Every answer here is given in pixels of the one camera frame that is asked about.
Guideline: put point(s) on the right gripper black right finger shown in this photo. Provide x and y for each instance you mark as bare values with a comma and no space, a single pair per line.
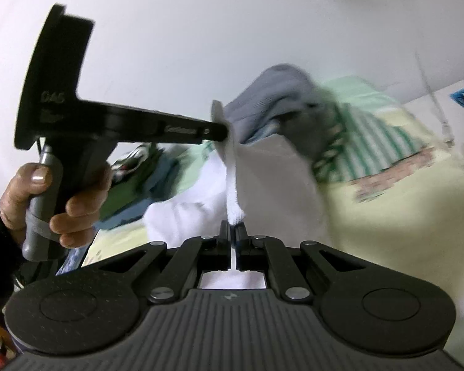
270,257

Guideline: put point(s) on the white t-shirt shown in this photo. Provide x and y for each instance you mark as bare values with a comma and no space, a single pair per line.
265,185

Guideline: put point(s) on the green white striped shirt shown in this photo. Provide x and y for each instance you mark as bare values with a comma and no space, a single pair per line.
363,146

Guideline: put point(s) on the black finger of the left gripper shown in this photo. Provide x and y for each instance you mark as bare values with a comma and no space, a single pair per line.
212,131

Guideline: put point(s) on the grey fleece garment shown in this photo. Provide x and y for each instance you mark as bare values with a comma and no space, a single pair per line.
284,101

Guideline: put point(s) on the white side desk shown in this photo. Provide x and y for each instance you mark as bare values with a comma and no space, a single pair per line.
442,115

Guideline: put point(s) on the blue white checkered cloth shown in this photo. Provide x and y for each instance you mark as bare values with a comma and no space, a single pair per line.
74,259

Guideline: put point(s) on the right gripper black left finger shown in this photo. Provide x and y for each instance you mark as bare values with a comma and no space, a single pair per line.
194,257

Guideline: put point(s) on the folded dark green garment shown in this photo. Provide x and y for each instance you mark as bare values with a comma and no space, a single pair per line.
153,180

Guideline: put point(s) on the person's left hand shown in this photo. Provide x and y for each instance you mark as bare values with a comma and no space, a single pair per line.
75,224

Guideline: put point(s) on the yellow green baby blanket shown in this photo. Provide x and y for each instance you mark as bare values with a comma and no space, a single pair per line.
409,218

